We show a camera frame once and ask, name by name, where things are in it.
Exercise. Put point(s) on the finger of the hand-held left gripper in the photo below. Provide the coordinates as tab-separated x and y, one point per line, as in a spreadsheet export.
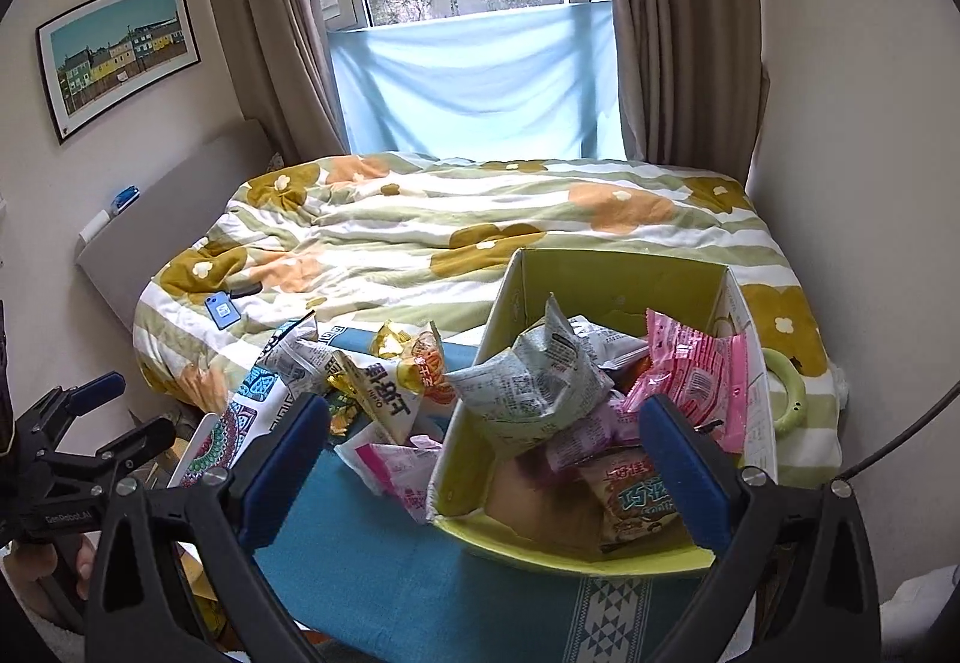
142	436
101	387

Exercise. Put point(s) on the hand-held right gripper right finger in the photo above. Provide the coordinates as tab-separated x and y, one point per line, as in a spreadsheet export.
682	475

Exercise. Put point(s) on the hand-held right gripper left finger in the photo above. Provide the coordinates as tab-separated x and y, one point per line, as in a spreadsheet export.
285	464

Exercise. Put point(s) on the brown red snack bag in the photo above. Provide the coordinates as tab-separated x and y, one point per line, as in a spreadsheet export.
637	498

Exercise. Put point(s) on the small pale pink snack bag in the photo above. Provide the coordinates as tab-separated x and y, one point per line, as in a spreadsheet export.
585	442

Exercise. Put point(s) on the pile of snack packets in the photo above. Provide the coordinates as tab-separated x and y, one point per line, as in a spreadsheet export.
375	400

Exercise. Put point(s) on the yellow-green cardboard box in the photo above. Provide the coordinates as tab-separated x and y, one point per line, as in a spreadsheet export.
570	562

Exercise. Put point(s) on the grey white printed snack bag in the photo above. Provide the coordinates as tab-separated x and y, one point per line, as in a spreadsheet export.
517	393

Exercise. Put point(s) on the person's left hand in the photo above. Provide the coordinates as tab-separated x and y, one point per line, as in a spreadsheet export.
26	577

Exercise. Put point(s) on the teal patterned table cloth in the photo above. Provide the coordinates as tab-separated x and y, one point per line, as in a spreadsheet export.
375	573

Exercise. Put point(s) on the blue phone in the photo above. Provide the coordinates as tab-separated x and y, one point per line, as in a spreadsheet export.
223	312

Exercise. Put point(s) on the small white object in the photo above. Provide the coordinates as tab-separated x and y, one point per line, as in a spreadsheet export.
94	228

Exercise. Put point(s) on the small black object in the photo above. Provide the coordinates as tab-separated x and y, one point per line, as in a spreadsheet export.
247	290

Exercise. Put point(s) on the beige headboard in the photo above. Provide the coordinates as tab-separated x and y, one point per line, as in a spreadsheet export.
172	220

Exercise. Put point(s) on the small blue white device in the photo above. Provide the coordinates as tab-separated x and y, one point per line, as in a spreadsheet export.
125	199

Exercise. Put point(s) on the black curved pole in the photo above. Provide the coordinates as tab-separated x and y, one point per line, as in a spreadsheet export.
900	442

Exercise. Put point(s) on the floral striped duvet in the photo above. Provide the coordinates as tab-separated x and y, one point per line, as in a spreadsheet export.
420	235

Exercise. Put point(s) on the white fluffy cloth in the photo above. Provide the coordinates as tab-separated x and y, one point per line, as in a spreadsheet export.
922	595

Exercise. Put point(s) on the framed houses picture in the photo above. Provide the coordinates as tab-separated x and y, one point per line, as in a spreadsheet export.
112	52

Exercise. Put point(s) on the brown curtain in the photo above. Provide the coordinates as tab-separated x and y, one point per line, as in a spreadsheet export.
675	33
277	33

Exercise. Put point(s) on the light blue cloth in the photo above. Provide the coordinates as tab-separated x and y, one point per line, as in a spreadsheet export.
472	85

